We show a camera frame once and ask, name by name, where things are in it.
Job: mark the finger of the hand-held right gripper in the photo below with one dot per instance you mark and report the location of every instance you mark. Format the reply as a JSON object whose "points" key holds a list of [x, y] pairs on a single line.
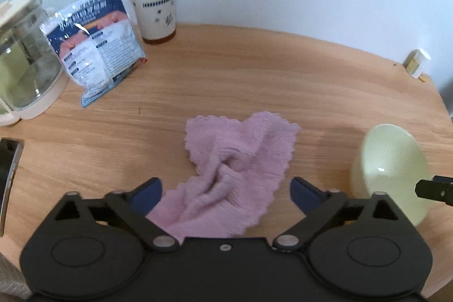
{"points": [[437, 190]]}

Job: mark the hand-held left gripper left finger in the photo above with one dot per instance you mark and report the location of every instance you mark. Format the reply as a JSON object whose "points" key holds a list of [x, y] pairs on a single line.
{"points": [[148, 196]]}

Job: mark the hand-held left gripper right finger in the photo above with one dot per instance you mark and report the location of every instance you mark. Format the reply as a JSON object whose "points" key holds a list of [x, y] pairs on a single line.
{"points": [[304, 196]]}

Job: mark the pale green bowl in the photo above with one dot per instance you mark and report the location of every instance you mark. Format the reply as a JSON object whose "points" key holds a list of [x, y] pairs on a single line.
{"points": [[385, 153]]}

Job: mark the pink microfibre cloth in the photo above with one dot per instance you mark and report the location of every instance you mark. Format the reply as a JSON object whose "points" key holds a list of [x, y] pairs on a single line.
{"points": [[233, 160]]}

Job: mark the small white-capped bottle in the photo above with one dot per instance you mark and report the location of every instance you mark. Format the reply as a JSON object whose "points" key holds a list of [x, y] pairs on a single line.
{"points": [[417, 63]]}

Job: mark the black device with metal edge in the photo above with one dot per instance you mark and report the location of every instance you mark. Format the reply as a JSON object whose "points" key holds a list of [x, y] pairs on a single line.
{"points": [[7, 174]]}

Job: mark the grey textured cloth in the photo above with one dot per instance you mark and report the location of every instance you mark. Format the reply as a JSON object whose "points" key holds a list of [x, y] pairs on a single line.
{"points": [[12, 280]]}

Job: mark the blue and white plastic packet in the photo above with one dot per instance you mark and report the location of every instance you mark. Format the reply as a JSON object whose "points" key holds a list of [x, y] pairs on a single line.
{"points": [[95, 43]]}

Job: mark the glass kettle with cream base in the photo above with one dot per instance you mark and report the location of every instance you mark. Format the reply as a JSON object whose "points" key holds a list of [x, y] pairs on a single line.
{"points": [[28, 68]]}

